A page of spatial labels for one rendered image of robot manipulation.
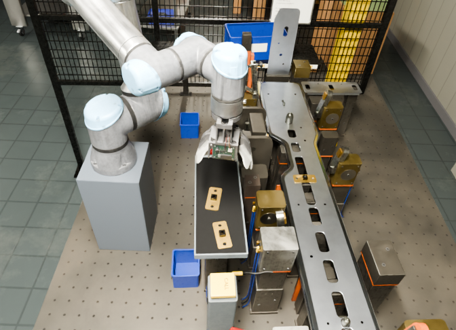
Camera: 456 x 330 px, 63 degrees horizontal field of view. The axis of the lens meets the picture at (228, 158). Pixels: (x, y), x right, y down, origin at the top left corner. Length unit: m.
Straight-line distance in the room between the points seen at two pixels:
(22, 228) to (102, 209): 1.38
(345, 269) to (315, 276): 0.10
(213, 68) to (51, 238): 1.97
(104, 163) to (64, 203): 1.51
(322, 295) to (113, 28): 0.88
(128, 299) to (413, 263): 1.11
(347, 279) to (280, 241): 0.24
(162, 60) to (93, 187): 0.62
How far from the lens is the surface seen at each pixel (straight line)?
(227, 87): 0.79
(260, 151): 1.29
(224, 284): 0.94
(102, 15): 0.90
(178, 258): 1.47
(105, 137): 1.18
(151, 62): 0.79
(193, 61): 0.83
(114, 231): 1.47
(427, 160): 3.39
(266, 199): 1.21
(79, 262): 1.58
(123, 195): 1.29
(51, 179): 2.92
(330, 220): 1.31
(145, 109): 1.20
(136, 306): 1.44
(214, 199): 1.08
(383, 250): 1.26
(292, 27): 1.87
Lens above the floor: 1.99
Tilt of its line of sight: 44 degrees down
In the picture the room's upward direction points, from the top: 4 degrees clockwise
